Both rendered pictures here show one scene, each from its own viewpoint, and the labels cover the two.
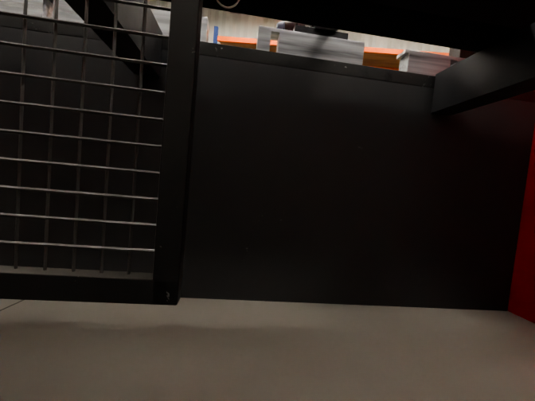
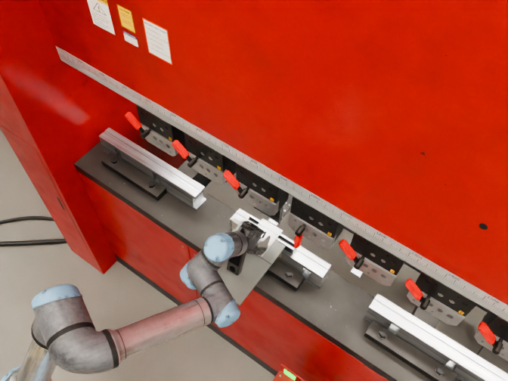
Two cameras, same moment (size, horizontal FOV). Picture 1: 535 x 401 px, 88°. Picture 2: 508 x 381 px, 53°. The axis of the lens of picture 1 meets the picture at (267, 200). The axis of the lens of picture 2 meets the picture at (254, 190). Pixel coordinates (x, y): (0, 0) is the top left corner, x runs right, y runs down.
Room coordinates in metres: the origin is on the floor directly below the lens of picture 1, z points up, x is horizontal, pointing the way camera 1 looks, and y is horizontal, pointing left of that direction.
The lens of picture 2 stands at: (1.78, 0.39, 2.53)
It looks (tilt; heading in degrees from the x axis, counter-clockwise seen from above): 55 degrees down; 221
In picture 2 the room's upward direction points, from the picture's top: 2 degrees clockwise
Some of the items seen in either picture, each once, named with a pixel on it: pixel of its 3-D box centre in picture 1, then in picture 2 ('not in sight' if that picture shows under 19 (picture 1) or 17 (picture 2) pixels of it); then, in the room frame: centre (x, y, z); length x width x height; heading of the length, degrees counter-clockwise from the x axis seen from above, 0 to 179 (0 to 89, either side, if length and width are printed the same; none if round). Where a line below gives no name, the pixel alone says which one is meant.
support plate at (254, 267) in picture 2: not in sight; (241, 260); (1.21, -0.14, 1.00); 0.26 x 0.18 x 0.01; 7
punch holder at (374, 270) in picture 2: not in sight; (379, 251); (1.02, 0.21, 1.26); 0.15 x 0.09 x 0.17; 97
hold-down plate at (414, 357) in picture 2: not in sight; (409, 354); (1.05, 0.45, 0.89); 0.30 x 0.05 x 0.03; 97
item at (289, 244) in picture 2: (320, 35); (271, 233); (1.06, -0.14, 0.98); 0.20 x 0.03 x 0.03; 97
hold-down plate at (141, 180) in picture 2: not in sight; (133, 176); (1.19, -0.75, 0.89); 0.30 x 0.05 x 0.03; 97
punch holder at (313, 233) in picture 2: not in sight; (318, 215); (1.05, 0.02, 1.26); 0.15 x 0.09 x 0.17; 97
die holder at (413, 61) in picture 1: (458, 74); (151, 168); (1.13, -0.70, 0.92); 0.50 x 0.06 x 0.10; 97
